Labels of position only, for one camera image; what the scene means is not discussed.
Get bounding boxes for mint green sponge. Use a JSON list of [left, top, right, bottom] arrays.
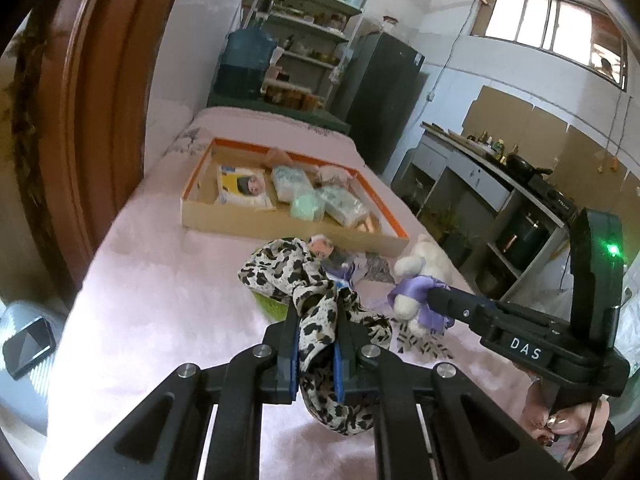
[[290, 192, 326, 222]]

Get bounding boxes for black smartphone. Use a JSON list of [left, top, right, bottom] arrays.
[[2, 317, 57, 380]]

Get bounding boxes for green tissue packet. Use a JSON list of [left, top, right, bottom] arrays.
[[315, 185, 366, 226], [271, 165, 316, 203]]

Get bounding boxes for yellow and white packet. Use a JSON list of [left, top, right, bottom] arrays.
[[216, 162, 277, 211]]

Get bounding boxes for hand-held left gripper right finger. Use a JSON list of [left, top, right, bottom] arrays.
[[332, 310, 576, 480]]

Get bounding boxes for dark tall cabinet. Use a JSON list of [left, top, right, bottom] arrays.
[[332, 30, 426, 176]]

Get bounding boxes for purple cloth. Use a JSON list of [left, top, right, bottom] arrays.
[[387, 276, 453, 333]]

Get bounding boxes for blue owl print packet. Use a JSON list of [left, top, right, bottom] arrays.
[[307, 234, 363, 288]]

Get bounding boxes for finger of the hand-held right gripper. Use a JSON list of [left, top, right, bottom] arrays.
[[424, 292, 497, 335], [432, 282, 572, 332]]

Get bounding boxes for pale pink cloth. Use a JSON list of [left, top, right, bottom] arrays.
[[316, 165, 357, 186]]

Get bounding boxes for green fuzzy headband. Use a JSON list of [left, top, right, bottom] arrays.
[[252, 290, 293, 323]]

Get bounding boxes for blue water jug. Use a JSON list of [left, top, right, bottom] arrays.
[[214, 27, 278, 101]]

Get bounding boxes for cardboard wall panels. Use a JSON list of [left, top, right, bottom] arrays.
[[462, 85, 640, 241]]

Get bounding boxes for black cable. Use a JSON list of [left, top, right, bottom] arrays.
[[567, 399, 601, 468]]

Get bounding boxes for potted plants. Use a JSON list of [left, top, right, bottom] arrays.
[[425, 205, 471, 266]]

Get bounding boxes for person's right hand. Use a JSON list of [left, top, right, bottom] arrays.
[[520, 375, 613, 466]]

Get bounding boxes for person's right forearm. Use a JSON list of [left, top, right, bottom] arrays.
[[565, 420, 620, 476]]

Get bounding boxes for cardboard box with orange rim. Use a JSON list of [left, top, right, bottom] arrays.
[[180, 137, 411, 256]]

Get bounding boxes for green low cabinet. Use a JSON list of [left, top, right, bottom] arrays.
[[207, 92, 351, 136]]

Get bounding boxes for black wok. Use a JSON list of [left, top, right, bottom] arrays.
[[505, 154, 553, 177]]

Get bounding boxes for barred window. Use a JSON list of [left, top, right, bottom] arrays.
[[470, 0, 628, 91]]

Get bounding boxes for grey round stool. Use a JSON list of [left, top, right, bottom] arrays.
[[0, 299, 76, 441]]

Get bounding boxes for black gas stove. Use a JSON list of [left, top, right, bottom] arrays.
[[530, 175, 581, 221]]

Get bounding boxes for white plush toy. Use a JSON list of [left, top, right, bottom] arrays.
[[392, 234, 453, 333]]

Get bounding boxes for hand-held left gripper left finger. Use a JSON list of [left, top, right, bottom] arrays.
[[65, 305, 303, 480]]

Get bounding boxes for white kitchen counter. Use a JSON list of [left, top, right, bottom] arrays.
[[395, 122, 571, 306]]

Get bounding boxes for group of bottles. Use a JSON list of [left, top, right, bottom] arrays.
[[467, 130, 506, 161]]

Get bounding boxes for wooden door frame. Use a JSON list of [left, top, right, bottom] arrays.
[[37, 0, 198, 306]]

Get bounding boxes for white storage shelf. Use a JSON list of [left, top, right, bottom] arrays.
[[242, 0, 368, 116]]

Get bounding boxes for leopard print scarf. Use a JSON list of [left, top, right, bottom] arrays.
[[237, 237, 396, 436]]

